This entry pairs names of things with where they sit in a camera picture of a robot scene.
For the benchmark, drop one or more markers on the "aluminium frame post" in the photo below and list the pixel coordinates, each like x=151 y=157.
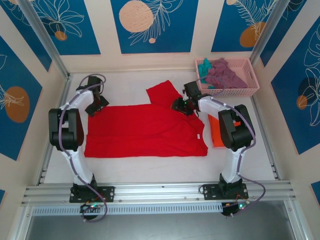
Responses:
x=45 y=37
x=262 y=45

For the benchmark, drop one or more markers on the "red t-shirt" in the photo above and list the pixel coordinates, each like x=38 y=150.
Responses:
x=140 y=130

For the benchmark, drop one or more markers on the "orange folded t-shirt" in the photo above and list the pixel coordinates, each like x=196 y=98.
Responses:
x=215 y=130

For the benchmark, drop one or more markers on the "wide aluminium mounting rail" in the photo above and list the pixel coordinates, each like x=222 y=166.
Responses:
x=160 y=192

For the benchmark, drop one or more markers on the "purple t-shirt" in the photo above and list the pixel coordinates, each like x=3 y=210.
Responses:
x=227 y=76

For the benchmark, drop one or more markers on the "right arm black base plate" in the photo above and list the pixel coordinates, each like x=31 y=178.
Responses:
x=208 y=191

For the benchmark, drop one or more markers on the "blue floral wall panel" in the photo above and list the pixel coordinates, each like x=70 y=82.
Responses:
x=2 y=197
x=230 y=25
x=35 y=42
x=316 y=190
x=15 y=75
x=175 y=25
x=287 y=35
x=300 y=112
x=75 y=30

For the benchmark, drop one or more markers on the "aluminium side rail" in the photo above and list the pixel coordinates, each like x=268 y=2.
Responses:
x=45 y=165
x=263 y=130

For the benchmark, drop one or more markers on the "aluminium frame leg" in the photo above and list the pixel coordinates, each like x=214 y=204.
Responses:
x=22 y=225
x=296 y=222

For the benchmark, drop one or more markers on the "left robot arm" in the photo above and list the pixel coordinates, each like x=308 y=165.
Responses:
x=65 y=130

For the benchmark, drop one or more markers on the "pink plastic basket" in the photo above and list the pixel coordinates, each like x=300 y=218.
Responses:
x=232 y=93

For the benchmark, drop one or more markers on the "teal t-shirt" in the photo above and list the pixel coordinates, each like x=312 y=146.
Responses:
x=203 y=68

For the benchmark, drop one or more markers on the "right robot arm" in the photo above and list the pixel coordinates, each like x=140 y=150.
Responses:
x=235 y=130

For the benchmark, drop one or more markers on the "small controller board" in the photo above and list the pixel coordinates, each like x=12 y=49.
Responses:
x=91 y=207
x=237 y=207

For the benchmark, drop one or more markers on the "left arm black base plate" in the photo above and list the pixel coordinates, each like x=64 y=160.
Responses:
x=107 y=193

